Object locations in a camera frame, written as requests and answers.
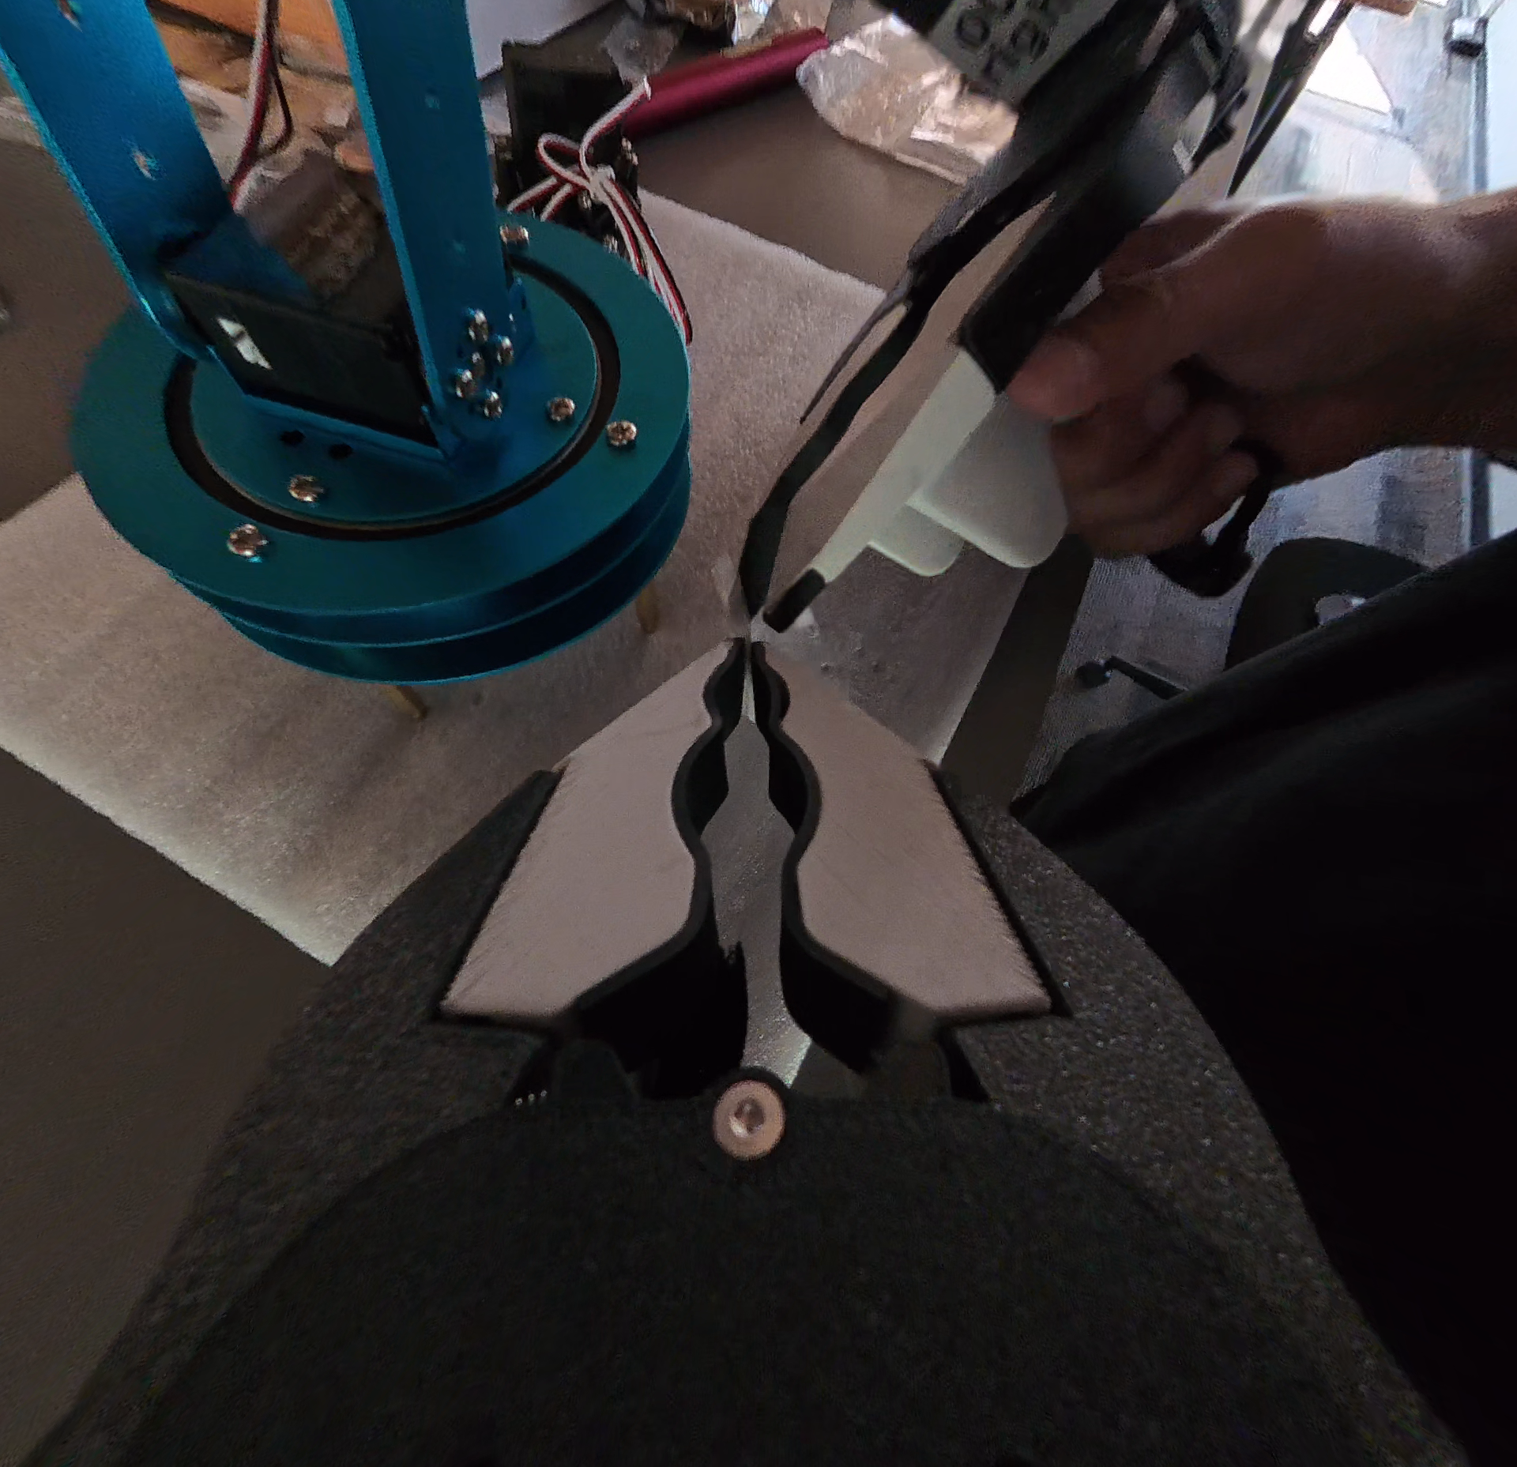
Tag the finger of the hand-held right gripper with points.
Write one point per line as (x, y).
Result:
(982, 246)
(899, 484)

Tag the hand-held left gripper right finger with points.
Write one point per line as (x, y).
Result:
(910, 900)

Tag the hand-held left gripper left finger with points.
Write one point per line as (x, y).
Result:
(581, 900)

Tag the small clear screw bag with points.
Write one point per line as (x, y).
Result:
(761, 1021)

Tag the blue toy robot arm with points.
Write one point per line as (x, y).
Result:
(386, 520)

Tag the grey desk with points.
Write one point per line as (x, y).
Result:
(119, 1021)

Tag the person's right hand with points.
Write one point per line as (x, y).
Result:
(1282, 340)

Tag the clear plastic bag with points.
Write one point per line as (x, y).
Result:
(910, 90)

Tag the red screwdriver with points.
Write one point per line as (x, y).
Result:
(731, 75)

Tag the white foam sheet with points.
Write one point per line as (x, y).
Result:
(234, 757)

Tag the black office chair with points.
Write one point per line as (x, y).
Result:
(1304, 590)

